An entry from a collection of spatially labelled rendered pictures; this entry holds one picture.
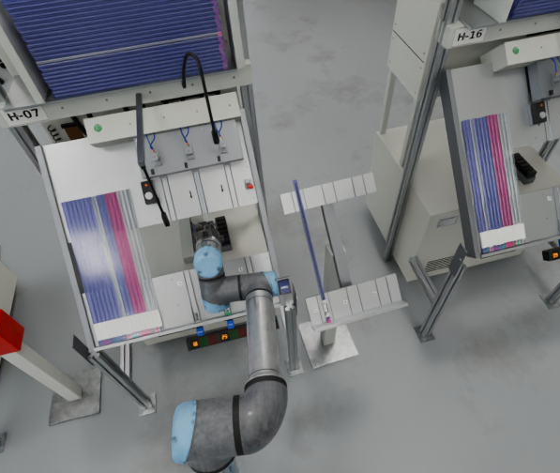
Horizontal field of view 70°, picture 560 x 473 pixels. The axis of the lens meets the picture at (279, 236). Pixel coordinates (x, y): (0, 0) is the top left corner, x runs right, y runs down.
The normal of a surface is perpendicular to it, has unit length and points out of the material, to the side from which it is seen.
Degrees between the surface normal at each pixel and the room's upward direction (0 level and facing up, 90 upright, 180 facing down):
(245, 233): 0
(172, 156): 44
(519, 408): 0
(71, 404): 0
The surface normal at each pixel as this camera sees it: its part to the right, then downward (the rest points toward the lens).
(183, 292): 0.12, 0.07
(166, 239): -0.05, -0.62
